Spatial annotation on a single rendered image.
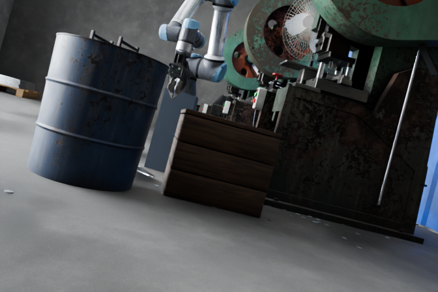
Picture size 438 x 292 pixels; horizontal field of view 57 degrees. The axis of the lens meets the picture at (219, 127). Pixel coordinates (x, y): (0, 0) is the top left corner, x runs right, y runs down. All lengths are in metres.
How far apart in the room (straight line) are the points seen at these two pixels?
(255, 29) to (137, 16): 5.65
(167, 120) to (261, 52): 1.71
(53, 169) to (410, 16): 1.70
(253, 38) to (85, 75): 2.53
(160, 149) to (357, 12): 1.21
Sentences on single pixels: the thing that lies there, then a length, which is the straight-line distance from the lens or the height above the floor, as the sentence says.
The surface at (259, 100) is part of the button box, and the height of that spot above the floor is 0.54.
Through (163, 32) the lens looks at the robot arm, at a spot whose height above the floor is 0.68.
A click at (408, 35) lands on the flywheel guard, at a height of 0.97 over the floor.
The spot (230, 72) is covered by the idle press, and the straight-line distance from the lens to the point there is 5.40.
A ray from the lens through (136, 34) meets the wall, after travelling 9.07.
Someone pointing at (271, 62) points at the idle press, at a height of 1.02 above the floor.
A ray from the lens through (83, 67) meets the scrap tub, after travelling 1.39.
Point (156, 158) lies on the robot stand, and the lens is 2.23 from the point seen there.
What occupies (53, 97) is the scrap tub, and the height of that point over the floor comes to 0.26.
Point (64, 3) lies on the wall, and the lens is 9.45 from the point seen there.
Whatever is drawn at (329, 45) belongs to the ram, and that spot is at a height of 0.93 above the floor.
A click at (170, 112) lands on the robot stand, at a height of 0.33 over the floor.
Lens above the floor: 0.30
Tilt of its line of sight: level
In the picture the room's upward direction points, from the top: 15 degrees clockwise
